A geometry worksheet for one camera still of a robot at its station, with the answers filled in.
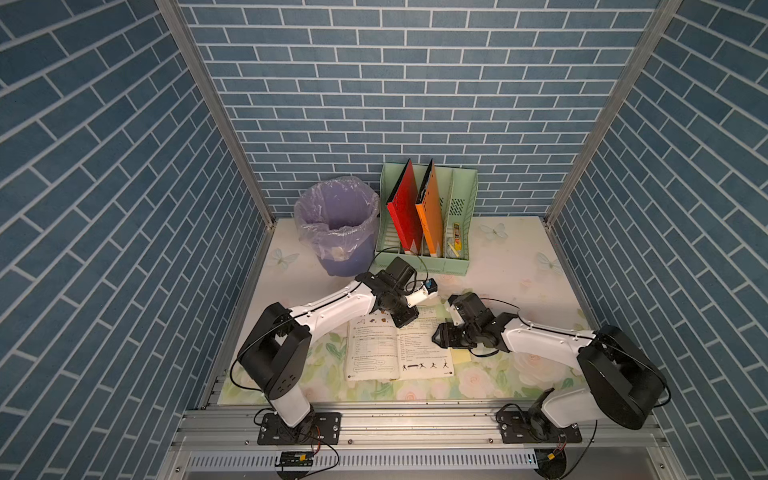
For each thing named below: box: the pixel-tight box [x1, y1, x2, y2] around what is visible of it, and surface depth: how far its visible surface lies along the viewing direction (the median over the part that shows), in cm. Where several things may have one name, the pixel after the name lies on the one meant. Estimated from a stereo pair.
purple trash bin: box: [294, 176, 380, 277], surface depth 91 cm
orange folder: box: [415, 158, 444, 257], surface depth 91 cm
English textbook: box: [345, 305, 455, 382], surface depth 86 cm
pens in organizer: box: [447, 223, 463, 258], surface depth 114 cm
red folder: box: [387, 159, 423, 255], surface depth 89 cm
